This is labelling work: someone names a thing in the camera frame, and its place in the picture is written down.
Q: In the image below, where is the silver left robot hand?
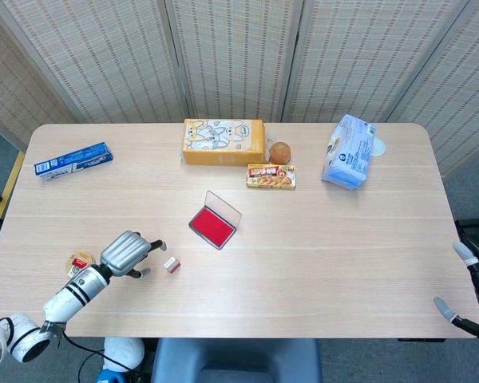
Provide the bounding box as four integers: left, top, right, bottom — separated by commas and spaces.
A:
99, 230, 168, 280

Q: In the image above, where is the black grey right robot hand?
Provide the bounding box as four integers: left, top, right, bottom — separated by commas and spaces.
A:
433, 241, 479, 344

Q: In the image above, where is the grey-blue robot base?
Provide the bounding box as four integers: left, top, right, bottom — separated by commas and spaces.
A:
150, 338, 323, 383

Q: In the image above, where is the round tan tin red label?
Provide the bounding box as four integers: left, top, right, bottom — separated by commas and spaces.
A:
65, 249, 96, 279

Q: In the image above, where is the red ink pad clear lid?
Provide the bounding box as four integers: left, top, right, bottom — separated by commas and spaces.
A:
188, 190, 243, 251

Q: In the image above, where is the blue toothpaste box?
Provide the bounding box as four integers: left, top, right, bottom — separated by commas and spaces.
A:
34, 141, 114, 181

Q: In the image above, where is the yellow cartoon tissue box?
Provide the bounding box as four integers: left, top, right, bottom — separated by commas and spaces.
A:
182, 118, 266, 166

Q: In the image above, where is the light blue tissue pack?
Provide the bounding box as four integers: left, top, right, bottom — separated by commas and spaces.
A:
321, 114, 377, 191

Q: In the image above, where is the woven folding screen panel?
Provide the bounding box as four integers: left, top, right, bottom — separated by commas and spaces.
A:
385, 0, 479, 179
164, 0, 307, 123
0, 0, 79, 155
0, 0, 191, 124
281, 0, 470, 124

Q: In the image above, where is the yellow curry box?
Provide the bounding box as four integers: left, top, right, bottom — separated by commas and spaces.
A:
246, 162, 297, 191

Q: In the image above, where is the round orange-brown ball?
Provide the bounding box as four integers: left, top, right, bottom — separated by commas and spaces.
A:
268, 141, 292, 165

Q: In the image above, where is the black metal frame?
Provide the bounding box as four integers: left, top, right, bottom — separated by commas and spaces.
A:
454, 217, 479, 249

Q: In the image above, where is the black cable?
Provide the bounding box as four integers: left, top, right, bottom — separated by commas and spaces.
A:
60, 330, 152, 378

